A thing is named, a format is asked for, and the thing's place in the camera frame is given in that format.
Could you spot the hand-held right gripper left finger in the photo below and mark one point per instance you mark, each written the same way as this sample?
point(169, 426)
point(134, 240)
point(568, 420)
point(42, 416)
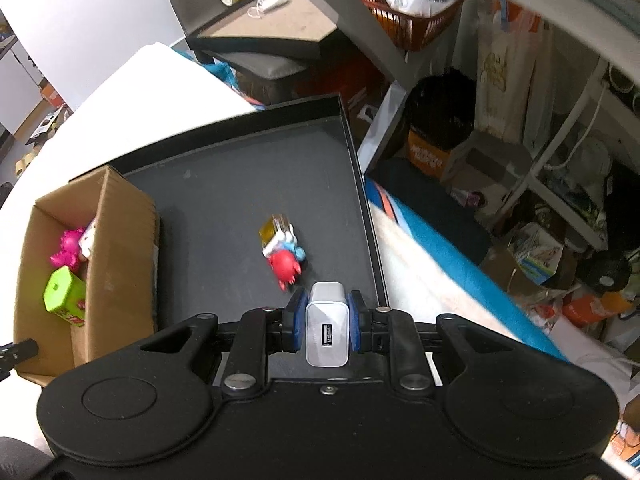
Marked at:
point(299, 310)

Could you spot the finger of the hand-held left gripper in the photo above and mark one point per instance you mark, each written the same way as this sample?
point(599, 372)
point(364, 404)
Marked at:
point(20, 350)

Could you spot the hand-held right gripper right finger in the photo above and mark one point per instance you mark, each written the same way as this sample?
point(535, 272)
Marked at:
point(356, 320)

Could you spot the white charger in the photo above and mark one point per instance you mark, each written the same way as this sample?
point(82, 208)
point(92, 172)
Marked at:
point(325, 315)

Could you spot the green hexagonal box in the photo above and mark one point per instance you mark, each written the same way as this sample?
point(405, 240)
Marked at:
point(62, 292)

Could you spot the pink figurine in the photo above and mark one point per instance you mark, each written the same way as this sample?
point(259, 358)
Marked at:
point(65, 255)

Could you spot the small lilac white toy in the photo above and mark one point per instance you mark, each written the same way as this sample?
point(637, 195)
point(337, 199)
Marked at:
point(89, 240)

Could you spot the brown cardboard box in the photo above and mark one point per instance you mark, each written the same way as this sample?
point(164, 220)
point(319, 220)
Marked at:
point(125, 270)

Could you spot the black tray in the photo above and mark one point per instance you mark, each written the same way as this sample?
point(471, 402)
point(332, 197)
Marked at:
point(225, 185)

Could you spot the red and white figurine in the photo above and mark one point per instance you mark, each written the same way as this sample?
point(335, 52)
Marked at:
point(282, 260)

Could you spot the cream blanket with blue edge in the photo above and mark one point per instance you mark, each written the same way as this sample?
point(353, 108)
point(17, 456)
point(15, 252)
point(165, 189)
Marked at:
point(425, 270)

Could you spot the yellow slipper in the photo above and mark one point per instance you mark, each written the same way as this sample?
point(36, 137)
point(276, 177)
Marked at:
point(36, 158)
point(22, 167)

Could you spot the cardboard box with orange label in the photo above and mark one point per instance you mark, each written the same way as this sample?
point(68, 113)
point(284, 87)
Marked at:
point(430, 147)

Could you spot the colourful printed box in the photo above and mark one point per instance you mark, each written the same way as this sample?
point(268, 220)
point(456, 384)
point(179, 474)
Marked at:
point(537, 255)

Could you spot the black bag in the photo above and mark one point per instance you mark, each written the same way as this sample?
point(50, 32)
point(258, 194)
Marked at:
point(440, 110)

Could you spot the flattened cardboard with black print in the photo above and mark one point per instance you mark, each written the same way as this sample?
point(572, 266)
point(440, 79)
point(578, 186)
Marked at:
point(47, 125)

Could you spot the grey chair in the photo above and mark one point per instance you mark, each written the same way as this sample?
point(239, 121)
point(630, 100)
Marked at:
point(272, 67)

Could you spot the teal bag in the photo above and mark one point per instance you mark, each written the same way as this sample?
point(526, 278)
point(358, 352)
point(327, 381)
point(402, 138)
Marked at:
point(225, 72)

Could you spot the black round fan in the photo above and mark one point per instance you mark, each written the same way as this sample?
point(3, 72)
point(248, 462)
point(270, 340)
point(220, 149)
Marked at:
point(605, 270)

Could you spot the orange printed cardboard box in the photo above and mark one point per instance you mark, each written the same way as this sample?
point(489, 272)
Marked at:
point(50, 95)

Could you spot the white bed sheet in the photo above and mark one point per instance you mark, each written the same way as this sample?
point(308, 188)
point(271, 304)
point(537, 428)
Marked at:
point(150, 90)

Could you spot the cream tote bag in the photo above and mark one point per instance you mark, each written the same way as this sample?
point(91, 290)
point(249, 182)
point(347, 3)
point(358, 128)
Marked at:
point(505, 75)

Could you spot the white fan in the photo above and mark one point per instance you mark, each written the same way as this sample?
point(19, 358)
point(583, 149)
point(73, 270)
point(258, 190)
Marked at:
point(595, 160)

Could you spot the white metal rack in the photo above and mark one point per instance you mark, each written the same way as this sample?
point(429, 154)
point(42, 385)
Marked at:
point(575, 125)

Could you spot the red plastic basket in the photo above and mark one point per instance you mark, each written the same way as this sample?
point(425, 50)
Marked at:
point(415, 15)

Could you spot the grey desk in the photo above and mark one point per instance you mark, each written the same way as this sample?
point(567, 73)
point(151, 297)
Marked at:
point(590, 15)

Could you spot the black frame with brown board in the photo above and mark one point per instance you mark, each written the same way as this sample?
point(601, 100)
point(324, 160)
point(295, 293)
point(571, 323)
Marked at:
point(270, 22)

